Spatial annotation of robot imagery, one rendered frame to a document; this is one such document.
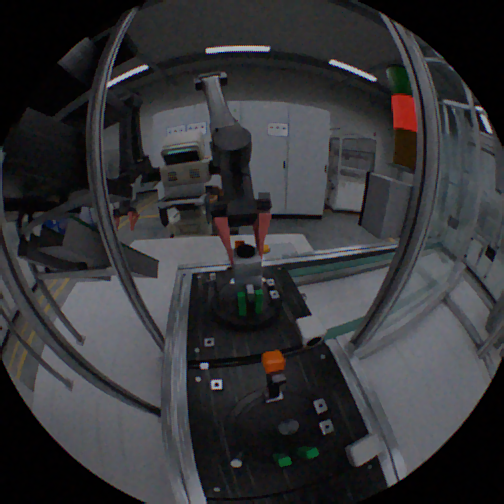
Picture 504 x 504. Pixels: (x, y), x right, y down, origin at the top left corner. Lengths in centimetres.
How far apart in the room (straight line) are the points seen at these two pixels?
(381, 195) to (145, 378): 52
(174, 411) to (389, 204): 39
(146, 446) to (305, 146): 361
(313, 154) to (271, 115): 102
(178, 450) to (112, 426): 22
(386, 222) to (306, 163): 325
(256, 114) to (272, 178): 122
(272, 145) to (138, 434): 341
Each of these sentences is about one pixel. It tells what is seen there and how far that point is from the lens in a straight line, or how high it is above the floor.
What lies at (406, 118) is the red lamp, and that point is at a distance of 25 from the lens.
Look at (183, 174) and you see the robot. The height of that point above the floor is 116.
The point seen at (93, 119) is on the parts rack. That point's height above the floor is 133.
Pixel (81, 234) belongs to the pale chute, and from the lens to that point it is 27.
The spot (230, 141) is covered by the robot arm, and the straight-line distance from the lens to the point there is 29.
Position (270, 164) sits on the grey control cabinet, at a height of 104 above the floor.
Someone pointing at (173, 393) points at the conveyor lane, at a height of 95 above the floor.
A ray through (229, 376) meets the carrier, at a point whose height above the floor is 97.
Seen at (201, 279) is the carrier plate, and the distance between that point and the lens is 45.
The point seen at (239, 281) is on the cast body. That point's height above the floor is 106.
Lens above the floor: 124
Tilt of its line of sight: 31 degrees down
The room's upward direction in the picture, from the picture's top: straight up
